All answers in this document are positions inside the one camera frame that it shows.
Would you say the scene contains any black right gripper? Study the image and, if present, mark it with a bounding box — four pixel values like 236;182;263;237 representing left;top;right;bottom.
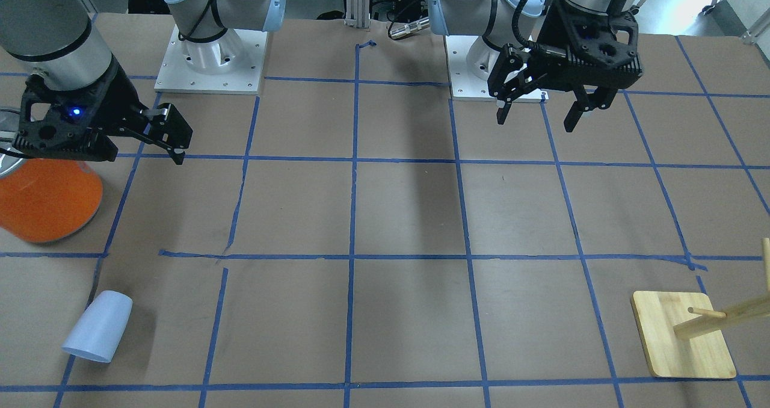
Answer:
13;71;193;165

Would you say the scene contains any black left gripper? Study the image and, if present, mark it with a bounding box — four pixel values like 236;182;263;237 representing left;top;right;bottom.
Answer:
487;0;643;133

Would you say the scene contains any light blue plastic cup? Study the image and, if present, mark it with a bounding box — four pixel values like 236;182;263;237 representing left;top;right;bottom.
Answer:
61;290;133;363

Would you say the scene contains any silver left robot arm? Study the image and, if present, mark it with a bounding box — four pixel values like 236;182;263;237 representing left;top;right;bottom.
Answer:
428;0;644;133

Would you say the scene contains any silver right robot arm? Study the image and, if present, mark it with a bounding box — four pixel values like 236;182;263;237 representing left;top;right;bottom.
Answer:
2;0;286;164

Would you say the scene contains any wooden cup rack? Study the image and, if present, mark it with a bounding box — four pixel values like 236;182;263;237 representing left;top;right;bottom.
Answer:
630;238;770;379

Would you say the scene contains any orange metal can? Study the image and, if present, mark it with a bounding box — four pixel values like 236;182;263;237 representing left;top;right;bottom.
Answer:
0;108;104;244

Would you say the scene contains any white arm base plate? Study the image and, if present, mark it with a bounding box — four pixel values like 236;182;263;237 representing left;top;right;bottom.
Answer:
444;35;549;103
155;27;269;95

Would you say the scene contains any silver cable connector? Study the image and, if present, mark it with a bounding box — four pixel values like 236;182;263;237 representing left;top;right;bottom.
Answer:
387;17;431;40

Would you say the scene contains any aluminium frame post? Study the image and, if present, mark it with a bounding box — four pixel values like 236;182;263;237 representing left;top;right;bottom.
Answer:
344;0;371;30

